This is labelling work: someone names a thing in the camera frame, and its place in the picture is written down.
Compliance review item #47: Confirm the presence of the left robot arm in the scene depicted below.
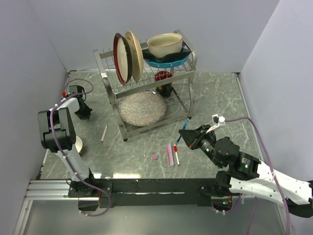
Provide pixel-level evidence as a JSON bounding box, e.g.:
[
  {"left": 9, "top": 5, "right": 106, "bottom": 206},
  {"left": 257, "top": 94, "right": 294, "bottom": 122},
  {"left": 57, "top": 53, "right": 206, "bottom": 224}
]
[{"left": 38, "top": 85, "right": 97, "bottom": 197}]

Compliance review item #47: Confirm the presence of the black base bar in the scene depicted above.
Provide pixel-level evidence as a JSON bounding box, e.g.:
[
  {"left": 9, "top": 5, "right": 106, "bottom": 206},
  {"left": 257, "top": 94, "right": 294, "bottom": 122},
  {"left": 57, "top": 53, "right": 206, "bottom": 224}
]
[{"left": 67, "top": 178, "right": 233, "bottom": 211}]

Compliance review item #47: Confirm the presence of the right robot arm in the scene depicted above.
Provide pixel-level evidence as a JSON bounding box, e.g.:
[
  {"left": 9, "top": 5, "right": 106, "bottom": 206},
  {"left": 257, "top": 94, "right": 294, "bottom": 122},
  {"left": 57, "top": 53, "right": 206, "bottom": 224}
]
[{"left": 179, "top": 125, "right": 313, "bottom": 218}]

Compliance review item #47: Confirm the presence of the blue pen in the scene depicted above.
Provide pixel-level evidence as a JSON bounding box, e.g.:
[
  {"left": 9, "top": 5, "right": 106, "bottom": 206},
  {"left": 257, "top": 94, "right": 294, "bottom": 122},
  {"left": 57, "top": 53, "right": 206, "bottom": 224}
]
[{"left": 176, "top": 117, "right": 192, "bottom": 145}]

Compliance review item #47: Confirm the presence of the slim pink highlighter pen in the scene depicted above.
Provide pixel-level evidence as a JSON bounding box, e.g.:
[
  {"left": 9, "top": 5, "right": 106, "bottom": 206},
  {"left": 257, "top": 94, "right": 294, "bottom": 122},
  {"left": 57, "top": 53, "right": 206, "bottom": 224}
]
[{"left": 166, "top": 147, "right": 170, "bottom": 168}]

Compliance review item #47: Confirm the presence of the steel two-tier dish rack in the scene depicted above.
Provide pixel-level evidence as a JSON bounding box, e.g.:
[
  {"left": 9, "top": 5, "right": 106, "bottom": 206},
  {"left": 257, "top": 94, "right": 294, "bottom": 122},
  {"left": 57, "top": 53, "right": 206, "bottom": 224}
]
[{"left": 93, "top": 29, "right": 197, "bottom": 141}]

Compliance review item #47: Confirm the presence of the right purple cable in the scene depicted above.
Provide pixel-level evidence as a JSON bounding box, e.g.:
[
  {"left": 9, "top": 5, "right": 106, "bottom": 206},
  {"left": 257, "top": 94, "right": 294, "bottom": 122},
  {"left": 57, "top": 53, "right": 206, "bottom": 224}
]
[{"left": 224, "top": 117, "right": 291, "bottom": 235}]

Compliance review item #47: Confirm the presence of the thick pink marker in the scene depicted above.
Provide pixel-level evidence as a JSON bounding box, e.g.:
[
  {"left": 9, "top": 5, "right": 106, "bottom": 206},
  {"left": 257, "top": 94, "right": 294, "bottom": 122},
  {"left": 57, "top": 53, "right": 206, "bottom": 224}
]
[{"left": 167, "top": 143, "right": 174, "bottom": 167}]

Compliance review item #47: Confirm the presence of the red-rimmed white plate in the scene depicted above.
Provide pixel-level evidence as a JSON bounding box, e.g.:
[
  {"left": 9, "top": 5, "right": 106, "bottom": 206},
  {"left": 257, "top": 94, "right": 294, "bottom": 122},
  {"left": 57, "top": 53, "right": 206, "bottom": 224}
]
[{"left": 113, "top": 33, "right": 133, "bottom": 86}]

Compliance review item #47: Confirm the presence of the red cup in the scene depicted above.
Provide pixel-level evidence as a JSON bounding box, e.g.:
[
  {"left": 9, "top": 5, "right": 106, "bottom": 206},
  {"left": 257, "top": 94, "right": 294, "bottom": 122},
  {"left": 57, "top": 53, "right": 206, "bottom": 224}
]
[{"left": 154, "top": 70, "right": 173, "bottom": 82}]

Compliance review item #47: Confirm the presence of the beige plate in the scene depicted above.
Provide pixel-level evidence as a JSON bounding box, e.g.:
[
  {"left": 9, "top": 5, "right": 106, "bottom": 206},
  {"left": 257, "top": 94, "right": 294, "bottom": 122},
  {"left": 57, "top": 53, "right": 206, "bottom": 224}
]
[{"left": 125, "top": 30, "right": 144, "bottom": 82}]

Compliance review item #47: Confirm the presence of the white pen with red tip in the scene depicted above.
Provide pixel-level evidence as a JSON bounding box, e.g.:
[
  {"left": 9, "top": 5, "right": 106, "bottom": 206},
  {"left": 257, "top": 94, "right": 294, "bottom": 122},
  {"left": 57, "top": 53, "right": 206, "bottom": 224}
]
[{"left": 173, "top": 144, "right": 180, "bottom": 166}]

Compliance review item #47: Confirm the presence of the cream ceramic bowl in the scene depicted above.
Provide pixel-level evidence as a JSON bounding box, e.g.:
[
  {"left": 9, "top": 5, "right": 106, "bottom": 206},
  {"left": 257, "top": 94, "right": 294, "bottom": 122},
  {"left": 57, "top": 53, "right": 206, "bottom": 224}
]
[{"left": 147, "top": 33, "right": 182, "bottom": 58}]

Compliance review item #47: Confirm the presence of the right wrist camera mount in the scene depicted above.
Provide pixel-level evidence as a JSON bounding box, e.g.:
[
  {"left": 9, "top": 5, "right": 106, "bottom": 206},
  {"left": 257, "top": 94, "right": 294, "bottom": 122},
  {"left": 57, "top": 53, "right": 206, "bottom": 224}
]
[{"left": 206, "top": 114, "right": 225, "bottom": 133}]

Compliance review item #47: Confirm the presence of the dark jar under rack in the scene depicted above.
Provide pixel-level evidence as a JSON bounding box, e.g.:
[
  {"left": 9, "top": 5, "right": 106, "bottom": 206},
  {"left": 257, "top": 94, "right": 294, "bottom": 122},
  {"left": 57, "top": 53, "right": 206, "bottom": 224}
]
[{"left": 156, "top": 83, "right": 173, "bottom": 98}]

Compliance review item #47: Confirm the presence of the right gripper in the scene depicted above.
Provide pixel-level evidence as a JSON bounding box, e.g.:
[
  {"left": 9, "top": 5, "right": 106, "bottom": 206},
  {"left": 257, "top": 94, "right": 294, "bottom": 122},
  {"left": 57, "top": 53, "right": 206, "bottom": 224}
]
[{"left": 178, "top": 124, "right": 222, "bottom": 168}]

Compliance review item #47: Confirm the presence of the blue dotted dish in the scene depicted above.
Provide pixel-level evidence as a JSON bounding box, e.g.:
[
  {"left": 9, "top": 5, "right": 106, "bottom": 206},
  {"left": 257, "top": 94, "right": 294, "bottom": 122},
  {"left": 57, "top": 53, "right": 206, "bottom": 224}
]
[{"left": 142, "top": 48, "right": 191, "bottom": 69}]

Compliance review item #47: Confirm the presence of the white paper cup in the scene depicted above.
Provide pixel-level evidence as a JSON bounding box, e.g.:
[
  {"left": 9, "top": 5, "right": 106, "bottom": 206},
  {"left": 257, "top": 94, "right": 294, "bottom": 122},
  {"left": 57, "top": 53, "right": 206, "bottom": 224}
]
[{"left": 75, "top": 136, "right": 83, "bottom": 153}]

